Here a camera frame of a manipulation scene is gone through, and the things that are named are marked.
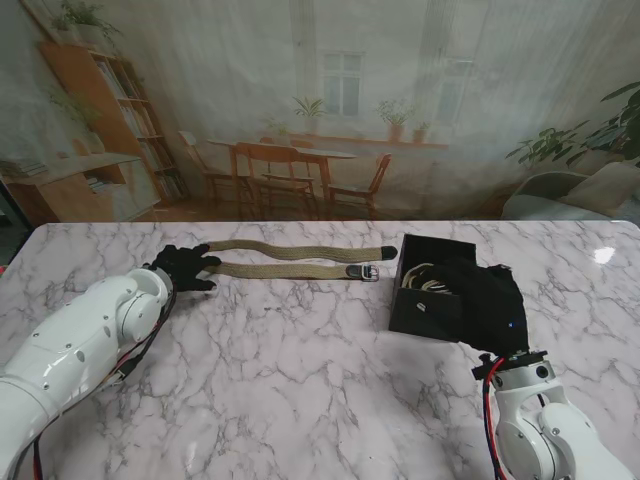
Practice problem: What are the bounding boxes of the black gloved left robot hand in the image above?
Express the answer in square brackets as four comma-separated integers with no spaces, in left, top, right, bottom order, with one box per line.
[152,243,223,293]

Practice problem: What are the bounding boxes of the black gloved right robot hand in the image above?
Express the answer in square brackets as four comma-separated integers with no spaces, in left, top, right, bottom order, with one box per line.
[433,257,531,357]

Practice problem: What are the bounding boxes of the black belt storage box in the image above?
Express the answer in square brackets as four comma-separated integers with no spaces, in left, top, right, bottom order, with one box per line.
[388,232,516,346]

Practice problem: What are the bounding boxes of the beige woven belt double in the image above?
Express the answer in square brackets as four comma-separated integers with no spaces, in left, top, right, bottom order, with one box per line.
[401,262,456,297]
[199,239,399,284]

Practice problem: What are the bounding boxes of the black panel beside backdrop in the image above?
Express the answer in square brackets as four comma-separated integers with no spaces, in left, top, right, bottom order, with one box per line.
[0,177,36,276]

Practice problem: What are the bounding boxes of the red black left arm cables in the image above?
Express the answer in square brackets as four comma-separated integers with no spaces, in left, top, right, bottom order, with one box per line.
[29,292,179,480]

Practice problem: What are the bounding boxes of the red black arm cables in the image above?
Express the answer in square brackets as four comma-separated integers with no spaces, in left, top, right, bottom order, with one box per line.
[478,355,507,480]
[29,292,179,480]

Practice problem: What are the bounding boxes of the red black right arm cables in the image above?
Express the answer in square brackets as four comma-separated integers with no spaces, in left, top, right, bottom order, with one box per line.
[478,355,507,480]

